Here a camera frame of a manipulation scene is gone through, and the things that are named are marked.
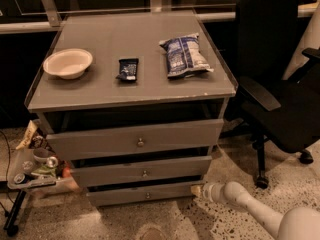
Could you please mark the black cart stand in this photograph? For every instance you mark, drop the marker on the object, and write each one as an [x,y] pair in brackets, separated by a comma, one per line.
[10,227]

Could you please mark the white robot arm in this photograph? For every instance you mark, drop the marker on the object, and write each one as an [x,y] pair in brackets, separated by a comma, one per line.
[300,223]

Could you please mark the grey drawer cabinet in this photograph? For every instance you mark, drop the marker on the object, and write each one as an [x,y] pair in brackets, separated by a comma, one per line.
[98,100]

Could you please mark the grey middle drawer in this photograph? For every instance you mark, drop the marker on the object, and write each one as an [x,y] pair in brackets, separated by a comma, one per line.
[141,171]

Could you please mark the grey bottom drawer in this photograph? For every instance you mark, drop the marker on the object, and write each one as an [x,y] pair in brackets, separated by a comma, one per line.
[141,194]

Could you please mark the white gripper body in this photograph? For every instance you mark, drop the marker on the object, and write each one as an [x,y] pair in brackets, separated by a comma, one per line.
[209,191]

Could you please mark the small white cup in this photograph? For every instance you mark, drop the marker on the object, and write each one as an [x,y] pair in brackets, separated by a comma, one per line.
[41,155]

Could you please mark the tan snack packet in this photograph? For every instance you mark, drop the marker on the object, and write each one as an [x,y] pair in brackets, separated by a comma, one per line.
[28,135]

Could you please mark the grey top drawer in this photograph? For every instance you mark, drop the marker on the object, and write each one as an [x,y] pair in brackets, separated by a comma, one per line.
[135,139]

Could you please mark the black office chair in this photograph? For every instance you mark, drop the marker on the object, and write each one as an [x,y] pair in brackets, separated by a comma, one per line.
[284,111]

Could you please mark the white paper bowl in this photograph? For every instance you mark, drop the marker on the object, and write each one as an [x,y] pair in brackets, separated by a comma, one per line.
[68,64]

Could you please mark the dark blue snack bar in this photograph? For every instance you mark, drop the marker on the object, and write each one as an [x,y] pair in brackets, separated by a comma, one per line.
[128,69]

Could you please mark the grey drawer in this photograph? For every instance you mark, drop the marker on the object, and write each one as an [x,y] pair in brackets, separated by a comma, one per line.
[141,171]
[135,139]
[141,194]

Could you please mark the clear plastic bin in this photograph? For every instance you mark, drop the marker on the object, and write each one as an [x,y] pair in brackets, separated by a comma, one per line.
[52,177]

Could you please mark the silver soda can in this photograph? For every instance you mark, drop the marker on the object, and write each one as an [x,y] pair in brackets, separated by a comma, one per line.
[20,178]

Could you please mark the blue chip bag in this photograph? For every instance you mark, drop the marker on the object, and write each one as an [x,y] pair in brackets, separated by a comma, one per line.
[183,56]

